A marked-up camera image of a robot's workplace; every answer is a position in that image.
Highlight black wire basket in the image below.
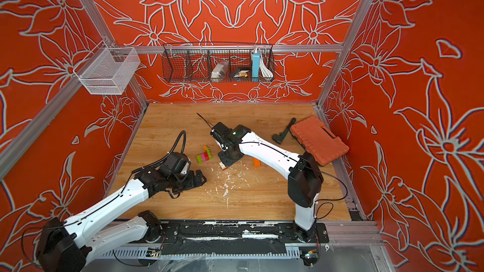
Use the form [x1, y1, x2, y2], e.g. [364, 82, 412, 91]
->
[162, 42, 276, 83]

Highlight plastic bag in basket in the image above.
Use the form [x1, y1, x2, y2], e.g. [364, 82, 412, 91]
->
[210, 61, 229, 83]

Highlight red plastic tool case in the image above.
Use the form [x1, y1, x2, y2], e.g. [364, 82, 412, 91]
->
[290, 116, 349, 166]

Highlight left black corrugated cable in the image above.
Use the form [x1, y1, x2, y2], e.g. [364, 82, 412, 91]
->
[166, 130, 187, 157]

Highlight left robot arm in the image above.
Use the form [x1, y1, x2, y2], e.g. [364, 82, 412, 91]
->
[35, 152, 207, 271]

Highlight clear plastic bin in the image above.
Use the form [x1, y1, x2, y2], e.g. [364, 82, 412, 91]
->
[75, 47, 140, 95]

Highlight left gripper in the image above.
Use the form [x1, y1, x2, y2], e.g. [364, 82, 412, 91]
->
[169, 169, 209, 193]

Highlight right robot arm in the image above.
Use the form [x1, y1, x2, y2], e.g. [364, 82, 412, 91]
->
[210, 122, 323, 232]

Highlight dark green clamp tool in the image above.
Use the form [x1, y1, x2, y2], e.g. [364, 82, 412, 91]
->
[272, 118, 297, 145]

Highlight white cables in basket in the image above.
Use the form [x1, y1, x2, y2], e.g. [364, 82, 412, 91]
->
[259, 55, 274, 82]

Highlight black small box in basket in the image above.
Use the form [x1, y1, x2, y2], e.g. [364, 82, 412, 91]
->
[229, 67, 251, 79]

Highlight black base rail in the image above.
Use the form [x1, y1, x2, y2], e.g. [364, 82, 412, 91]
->
[129, 220, 329, 258]

